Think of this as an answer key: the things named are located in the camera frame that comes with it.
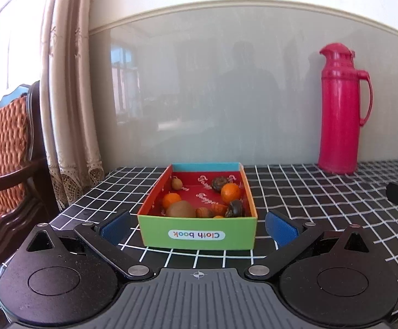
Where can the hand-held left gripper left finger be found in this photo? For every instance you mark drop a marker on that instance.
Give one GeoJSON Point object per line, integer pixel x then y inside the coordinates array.
{"type": "Point", "coordinates": [116, 228]}

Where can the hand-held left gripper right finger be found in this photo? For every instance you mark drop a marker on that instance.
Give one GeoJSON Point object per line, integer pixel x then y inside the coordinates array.
{"type": "Point", "coordinates": [281, 229]}

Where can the colourful cardboard box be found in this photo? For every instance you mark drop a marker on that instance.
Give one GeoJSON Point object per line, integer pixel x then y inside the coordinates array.
{"type": "Point", "coordinates": [157, 233]}

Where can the dark dried fruit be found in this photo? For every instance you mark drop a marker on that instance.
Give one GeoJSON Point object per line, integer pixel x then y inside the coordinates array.
{"type": "Point", "coordinates": [235, 209]}
{"type": "Point", "coordinates": [219, 183]}

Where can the small tangerine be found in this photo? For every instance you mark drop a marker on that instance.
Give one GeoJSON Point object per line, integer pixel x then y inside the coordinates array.
{"type": "Point", "coordinates": [171, 200]}
{"type": "Point", "coordinates": [230, 192]}

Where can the orange carrot piece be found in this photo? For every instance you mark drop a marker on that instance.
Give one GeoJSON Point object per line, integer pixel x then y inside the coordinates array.
{"type": "Point", "coordinates": [219, 208]}

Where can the brown kiwi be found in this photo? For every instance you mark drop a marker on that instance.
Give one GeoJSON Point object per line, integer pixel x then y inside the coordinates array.
{"type": "Point", "coordinates": [180, 210]}

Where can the small yellow-green fruit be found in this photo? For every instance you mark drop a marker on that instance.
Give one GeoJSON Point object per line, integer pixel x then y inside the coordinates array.
{"type": "Point", "coordinates": [176, 183]}

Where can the brown round fruit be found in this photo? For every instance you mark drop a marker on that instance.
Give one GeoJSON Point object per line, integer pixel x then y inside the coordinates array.
{"type": "Point", "coordinates": [202, 212]}

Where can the red thermos jug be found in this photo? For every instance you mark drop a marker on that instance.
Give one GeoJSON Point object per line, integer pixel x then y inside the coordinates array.
{"type": "Point", "coordinates": [339, 116]}

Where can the beige lace curtain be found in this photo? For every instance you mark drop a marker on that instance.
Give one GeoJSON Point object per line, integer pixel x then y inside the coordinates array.
{"type": "Point", "coordinates": [72, 109]}

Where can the wooden chair orange cushion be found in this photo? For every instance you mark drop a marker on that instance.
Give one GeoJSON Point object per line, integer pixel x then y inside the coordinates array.
{"type": "Point", "coordinates": [3, 150]}

